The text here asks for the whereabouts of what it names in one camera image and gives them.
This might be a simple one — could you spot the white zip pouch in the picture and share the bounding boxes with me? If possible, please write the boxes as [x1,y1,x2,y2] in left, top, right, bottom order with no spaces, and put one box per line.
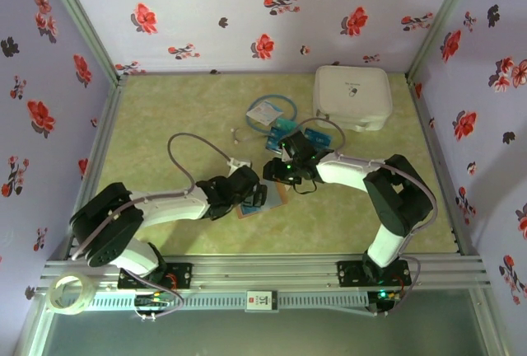
[311,64,393,132]

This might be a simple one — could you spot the aluminium frame leg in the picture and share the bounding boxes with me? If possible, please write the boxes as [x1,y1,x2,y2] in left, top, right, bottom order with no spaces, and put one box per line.
[14,308,57,356]
[469,288,511,356]

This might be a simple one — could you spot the blue cord ring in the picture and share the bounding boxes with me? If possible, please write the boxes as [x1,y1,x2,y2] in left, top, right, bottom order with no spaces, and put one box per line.
[245,95,300,127]

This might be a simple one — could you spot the aluminium side rail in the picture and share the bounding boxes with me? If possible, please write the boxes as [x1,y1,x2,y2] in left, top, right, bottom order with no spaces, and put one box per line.
[407,77,482,256]
[61,75,129,256]

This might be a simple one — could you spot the white slotted cable duct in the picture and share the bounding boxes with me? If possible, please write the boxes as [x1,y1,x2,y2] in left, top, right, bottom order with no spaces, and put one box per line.
[84,292,370,311]

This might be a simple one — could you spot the brown card holder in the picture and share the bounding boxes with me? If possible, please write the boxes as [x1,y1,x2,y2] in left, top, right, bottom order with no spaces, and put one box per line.
[236,177,291,220]

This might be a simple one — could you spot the clear tape roll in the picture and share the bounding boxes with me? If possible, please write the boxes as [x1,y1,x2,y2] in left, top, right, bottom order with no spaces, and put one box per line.
[48,271,95,316]

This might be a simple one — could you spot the white blue paper packet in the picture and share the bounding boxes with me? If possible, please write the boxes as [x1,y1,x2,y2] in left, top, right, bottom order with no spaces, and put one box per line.
[245,99,283,124]

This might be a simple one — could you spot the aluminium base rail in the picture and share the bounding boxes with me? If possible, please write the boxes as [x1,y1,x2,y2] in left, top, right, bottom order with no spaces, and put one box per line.
[35,252,493,293]

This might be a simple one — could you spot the grey left arm cable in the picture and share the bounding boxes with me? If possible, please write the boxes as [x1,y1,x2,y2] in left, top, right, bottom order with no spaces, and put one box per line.
[72,132,234,321]

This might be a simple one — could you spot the aluminium corner post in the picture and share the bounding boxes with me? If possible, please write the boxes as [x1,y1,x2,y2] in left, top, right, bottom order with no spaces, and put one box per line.
[37,0,129,85]
[404,0,482,85]

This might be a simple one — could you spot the white red label card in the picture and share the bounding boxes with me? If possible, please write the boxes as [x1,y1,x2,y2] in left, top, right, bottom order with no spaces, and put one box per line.
[245,288,279,313]

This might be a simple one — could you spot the thin grey cord white ends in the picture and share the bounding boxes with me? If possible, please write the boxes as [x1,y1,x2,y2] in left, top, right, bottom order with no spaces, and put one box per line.
[230,126,268,145]

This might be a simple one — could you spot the small circuit board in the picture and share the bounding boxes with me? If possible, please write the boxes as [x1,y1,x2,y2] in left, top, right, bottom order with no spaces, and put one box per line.
[133,292,176,310]
[372,288,403,304]

